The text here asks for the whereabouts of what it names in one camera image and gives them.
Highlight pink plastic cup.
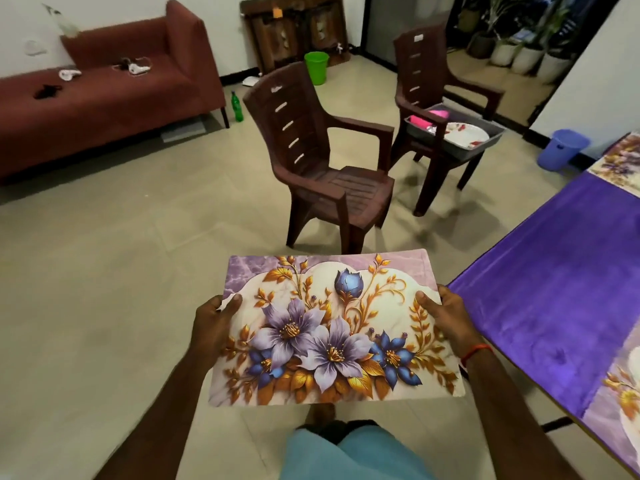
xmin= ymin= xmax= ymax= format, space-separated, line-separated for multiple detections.
xmin=404 ymin=107 xmax=451 ymax=132

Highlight purple tablecloth table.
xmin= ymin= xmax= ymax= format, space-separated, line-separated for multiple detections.
xmin=447 ymin=131 xmax=640 ymax=480

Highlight person's teal t-shirt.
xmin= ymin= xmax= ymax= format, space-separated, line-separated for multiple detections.
xmin=278 ymin=423 xmax=436 ymax=480

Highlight person's right hand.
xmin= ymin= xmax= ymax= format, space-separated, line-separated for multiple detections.
xmin=415 ymin=285 xmax=489 ymax=358

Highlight person's left hand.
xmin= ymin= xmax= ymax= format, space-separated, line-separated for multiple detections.
xmin=188 ymin=291 xmax=244 ymax=371

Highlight white charger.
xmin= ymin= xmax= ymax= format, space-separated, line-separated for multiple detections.
xmin=112 ymin=57 xmax=153 ymax=77

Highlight red wrist thread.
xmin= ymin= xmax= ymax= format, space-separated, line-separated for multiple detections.
xmin=458 ymin=341 xmax=493 ymax=368

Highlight blue plastic bucket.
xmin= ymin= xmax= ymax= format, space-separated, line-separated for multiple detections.
xmin=537 ymin=127 xmax=592 ymax=174

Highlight small white planter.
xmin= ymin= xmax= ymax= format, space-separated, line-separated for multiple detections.
xmin=490 ymin=39 xmax=516 ymax=68
xmin=538 ymin=49 xmax=571 ymax=86
xmin=512 ymin=45 xmax=541 ymax=76

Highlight person's left forearm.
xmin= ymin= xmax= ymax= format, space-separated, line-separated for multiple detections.
xmin=95 ymin=355 xmax=221 ymax=480

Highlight grey plastic tray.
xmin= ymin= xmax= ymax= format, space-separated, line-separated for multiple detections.
xmin=404 ymin=101 xmax=507 ymax=163

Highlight person's right forearm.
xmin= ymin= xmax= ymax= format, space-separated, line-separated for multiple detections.
xmin=462 ymin=347 xmax=591 ymax=480

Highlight brown plastic chair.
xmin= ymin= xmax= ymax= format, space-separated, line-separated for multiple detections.
xmin=244 ymin=61 xmax=397 ymax=256
xmin=388 ymin=25 xmax=507 ymax=218

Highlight person's dark trousers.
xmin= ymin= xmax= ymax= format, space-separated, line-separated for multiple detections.
xmin=300 ymin=415 xmax=383 ymax=446

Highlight white floral plate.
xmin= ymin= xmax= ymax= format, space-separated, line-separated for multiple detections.
xmin=438 ymin=121 xmax=491 ymax=151

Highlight red-brown sofa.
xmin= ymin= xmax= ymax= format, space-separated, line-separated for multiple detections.
xmin=0 ymin=0 xmax=229 ymax=184

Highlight green plastic bucket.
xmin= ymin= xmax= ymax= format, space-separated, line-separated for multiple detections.
xmin=304 ymin=49 xmax=331 ymax=87

